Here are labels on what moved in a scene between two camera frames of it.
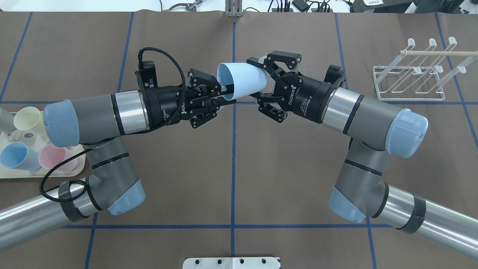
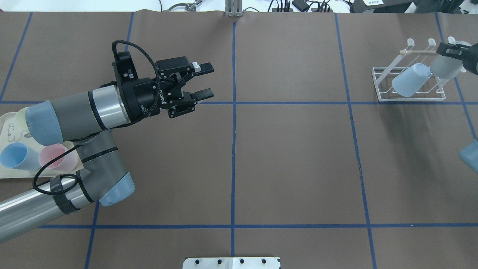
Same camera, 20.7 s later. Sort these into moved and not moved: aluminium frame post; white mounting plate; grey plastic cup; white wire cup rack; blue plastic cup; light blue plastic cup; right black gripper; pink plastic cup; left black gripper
Moved: right black gripper; grey plastic cup; left black gripper; light blue plastic cup
Not moved: aluminium frame post; blue plastic cup; white mounting plate; white wire cup rack; pink plastic cup
